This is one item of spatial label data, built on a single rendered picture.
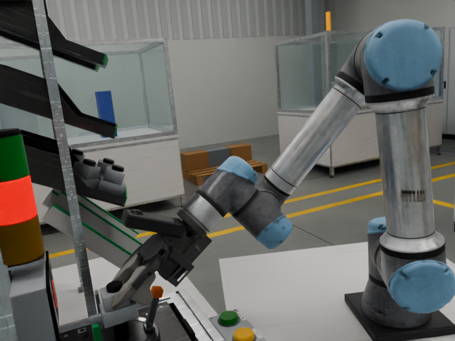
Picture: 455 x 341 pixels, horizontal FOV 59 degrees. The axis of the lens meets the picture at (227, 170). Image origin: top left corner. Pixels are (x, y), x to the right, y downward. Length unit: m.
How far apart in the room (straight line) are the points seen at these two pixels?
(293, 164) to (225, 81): 9.19
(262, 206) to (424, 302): 0.35
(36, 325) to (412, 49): 0.66
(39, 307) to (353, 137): 5.70
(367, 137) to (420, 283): 5.45
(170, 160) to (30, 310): 4.35
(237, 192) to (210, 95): 9.14
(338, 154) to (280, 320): 4.94
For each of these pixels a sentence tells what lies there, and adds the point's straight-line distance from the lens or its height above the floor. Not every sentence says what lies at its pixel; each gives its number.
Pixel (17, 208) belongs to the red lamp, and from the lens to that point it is 0.52.
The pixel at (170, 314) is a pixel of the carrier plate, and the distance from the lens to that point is 0.93.
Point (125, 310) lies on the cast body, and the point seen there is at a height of 1.06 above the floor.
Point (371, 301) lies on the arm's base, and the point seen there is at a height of 0.92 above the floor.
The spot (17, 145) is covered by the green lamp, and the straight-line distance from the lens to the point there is 0.52.
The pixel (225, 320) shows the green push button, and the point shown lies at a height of 0.97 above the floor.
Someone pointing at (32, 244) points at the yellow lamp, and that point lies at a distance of 0.54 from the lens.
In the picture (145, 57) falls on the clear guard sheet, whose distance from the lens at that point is 4.74.
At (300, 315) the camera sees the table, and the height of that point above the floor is 0.86.
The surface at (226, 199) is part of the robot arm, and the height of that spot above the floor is 1.23.
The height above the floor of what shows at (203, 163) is 0.23.
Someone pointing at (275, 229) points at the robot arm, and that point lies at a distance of 0.79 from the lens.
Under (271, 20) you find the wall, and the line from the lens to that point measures 10.78.
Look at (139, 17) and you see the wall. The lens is 9.52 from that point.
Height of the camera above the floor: 1.45
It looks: 12 degrees down
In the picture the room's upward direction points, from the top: 5 degrees counter-clockwise
